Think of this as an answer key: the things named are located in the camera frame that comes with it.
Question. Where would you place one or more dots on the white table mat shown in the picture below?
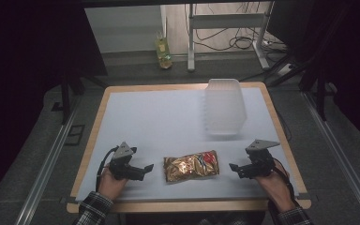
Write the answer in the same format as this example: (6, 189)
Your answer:
(165, 125)

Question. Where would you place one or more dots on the dark curtain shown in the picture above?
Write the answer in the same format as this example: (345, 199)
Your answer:
(34, 62)
(340, 56)

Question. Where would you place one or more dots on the translucent plastic container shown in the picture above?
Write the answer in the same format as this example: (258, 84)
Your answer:
(225, 108)

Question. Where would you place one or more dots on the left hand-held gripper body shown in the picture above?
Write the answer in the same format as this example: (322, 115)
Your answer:
(122, 162)

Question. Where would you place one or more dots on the black metal stand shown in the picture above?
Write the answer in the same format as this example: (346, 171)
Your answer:
(66, 97)

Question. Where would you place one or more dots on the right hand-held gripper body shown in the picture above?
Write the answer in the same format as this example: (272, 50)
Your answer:
(261, 162)

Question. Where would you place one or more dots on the person's left hand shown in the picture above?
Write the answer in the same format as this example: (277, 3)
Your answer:
(110, 185)

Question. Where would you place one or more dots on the person's right hand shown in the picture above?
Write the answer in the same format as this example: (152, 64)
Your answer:
(276, 187)

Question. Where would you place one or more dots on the yellow-green bottle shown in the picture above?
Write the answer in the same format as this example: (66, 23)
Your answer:
(163, 51)

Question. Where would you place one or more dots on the white metal desk frame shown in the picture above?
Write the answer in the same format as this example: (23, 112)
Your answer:
(228, 21)

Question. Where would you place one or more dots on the white power strip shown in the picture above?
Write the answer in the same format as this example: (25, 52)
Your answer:
(286, 69)

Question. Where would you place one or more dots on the golden snack packet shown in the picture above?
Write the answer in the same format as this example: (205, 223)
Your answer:
(191, 167)

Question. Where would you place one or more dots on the aluminium floor rail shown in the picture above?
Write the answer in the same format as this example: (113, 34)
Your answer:
(340, 156)
(45, 172)

